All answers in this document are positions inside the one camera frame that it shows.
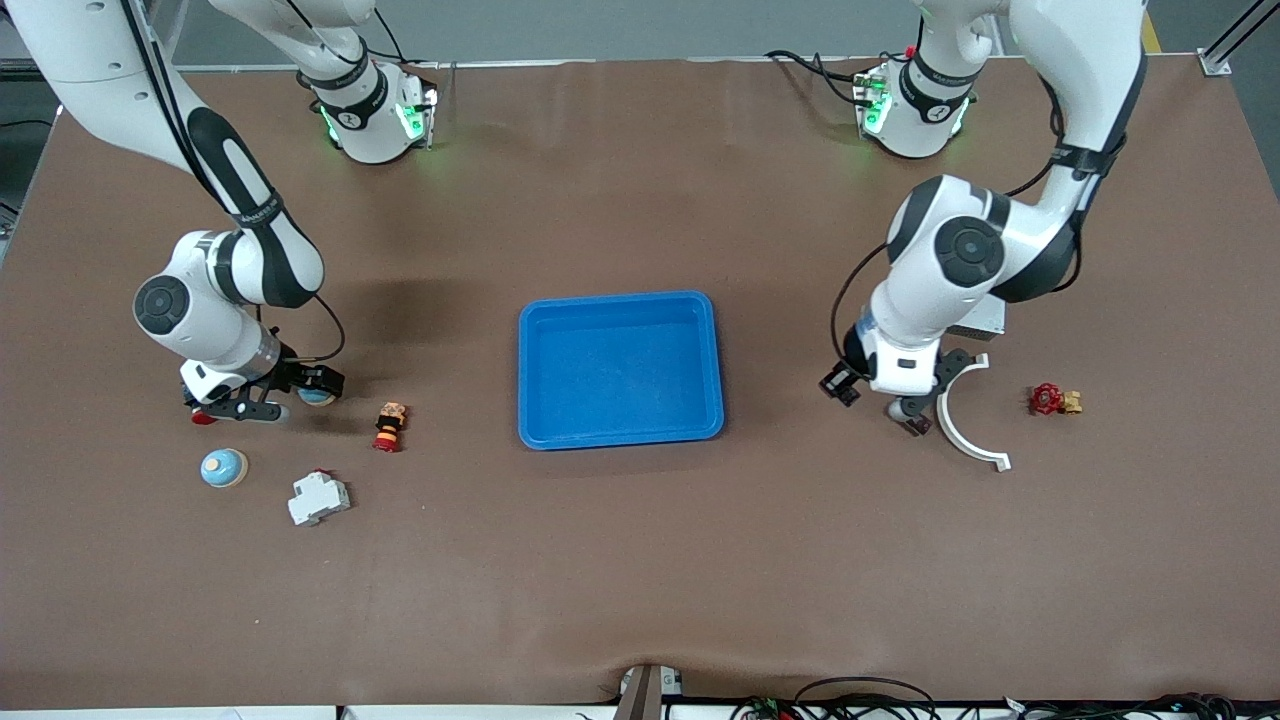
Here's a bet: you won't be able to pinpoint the black cable bundle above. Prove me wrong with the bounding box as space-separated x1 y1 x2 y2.
1000 692 1280 720

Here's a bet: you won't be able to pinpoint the white curved plastic bracket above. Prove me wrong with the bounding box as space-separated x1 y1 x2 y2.
935 352 1013 473

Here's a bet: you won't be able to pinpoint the aluminium frame profile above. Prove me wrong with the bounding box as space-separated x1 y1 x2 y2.
1200 0 1280 77

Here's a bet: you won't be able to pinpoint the white circuit breaker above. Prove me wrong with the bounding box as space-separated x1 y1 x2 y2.
287 468 352 528

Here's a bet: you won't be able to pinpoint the grey metal edge bracket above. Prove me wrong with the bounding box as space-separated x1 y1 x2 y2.
615 663 685 720

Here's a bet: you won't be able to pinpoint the black looped cable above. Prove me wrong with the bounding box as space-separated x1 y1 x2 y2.
795 677 941 720

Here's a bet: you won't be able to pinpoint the brown table cover sheet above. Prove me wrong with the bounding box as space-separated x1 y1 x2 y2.
0 55 1280 713

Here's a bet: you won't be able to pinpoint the silver metal box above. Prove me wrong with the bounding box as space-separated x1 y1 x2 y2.
950 298 1008 341

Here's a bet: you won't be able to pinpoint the red handle brass valve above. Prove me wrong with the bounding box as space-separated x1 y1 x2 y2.
1029 382 1086 418

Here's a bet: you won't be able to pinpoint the blue plastic tray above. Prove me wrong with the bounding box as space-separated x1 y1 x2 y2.
517 290 725 452

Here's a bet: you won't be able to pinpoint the black base cable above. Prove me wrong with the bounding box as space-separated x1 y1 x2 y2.
370 5 446 71
765 48 876 109

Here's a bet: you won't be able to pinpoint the red yellow emergency stop button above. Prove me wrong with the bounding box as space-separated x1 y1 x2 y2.
372 401 409 454

